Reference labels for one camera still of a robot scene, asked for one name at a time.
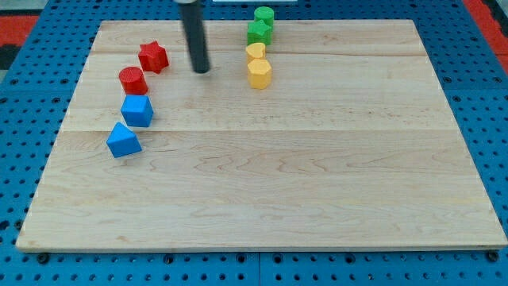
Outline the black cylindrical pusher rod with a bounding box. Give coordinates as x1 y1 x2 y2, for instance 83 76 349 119
176 0 210 74

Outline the yellow heart block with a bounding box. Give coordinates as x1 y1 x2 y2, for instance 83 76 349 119
245 42 266 64

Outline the red star block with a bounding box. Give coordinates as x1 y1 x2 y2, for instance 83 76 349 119
138 41 170 74

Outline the green star block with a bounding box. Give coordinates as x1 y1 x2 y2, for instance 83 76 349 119
247 20 272 45

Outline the green cylinder block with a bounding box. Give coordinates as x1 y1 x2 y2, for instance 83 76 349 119
253 6 275 28

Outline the red cylinder block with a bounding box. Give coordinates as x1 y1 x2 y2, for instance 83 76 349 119
118 67 148 95

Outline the yellow hexagon block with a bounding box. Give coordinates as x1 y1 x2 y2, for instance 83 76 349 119
247 59 272 89

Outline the blue cube block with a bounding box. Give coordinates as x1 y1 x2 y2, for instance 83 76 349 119
121 95 154 127

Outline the blue triangular prism block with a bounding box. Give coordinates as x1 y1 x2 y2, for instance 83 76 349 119
106 122 142 158

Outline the light wooden board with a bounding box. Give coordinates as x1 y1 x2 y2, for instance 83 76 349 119
17 20 507 253

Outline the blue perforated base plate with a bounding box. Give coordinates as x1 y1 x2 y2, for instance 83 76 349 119
1 1 507 285

